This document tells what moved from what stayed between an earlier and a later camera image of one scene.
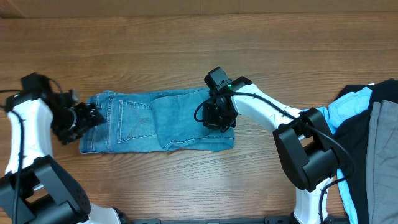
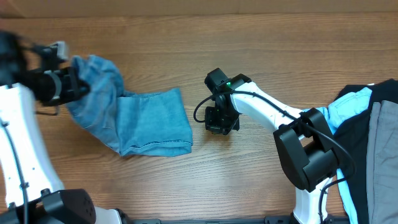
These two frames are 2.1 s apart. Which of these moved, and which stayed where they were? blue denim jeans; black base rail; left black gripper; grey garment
Moved: left black gripper; blue denim jeans
Stayed: grey garment; black base rail
